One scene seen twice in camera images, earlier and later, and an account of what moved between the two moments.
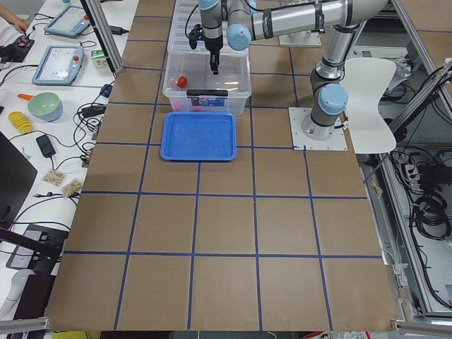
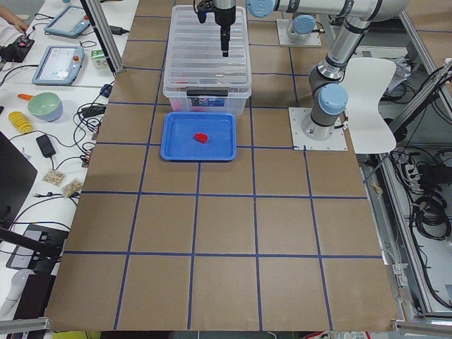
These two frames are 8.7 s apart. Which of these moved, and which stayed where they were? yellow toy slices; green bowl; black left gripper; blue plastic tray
Moved: black left gripper
Stayed: green bowl; blue plastic tray; yellow toy slices
